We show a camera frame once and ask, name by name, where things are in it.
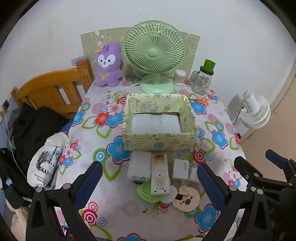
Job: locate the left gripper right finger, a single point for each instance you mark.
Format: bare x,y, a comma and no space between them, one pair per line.
226,199

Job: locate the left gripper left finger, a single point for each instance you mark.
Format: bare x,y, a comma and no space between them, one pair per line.
43,223

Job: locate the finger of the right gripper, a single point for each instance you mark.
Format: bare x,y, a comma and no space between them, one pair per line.
288,166
255,178

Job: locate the round beige hedgehog mirror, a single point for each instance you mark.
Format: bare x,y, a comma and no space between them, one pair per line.
187,199

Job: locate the small white charger cube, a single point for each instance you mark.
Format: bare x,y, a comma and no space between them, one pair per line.
193,175

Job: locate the white 45W charger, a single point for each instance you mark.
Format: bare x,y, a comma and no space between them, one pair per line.
180,169

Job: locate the green perforated panda case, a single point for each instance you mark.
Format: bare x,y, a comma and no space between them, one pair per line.
147,193

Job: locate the white power bank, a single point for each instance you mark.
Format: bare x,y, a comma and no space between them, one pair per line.
139,168

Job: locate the white clip fan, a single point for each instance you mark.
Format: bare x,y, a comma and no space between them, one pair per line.
250,109

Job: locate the white printed tote bag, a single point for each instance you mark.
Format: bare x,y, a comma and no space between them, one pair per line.
42,171

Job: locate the floral tablecloth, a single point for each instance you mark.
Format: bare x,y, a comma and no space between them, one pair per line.
115,211

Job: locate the black clothing pile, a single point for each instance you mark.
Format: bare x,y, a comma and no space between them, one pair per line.
32,128

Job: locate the glass mason jar mug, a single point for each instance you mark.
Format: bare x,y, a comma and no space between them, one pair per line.
200,80

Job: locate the yellow patterned cardboard box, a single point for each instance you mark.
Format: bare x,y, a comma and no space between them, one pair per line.
158,122

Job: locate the green plastic cup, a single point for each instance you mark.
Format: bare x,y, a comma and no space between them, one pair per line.
209,65

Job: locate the cotton swab container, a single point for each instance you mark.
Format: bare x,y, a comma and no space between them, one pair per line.
179,76

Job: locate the wooden chair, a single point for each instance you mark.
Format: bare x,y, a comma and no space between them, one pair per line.
57,90

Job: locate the green desk fan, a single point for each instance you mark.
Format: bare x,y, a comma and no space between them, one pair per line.
156,49

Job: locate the purple plush bunny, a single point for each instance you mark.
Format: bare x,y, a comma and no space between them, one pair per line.
109,64

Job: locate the orange handled scissors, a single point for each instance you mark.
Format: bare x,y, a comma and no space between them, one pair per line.
200,100

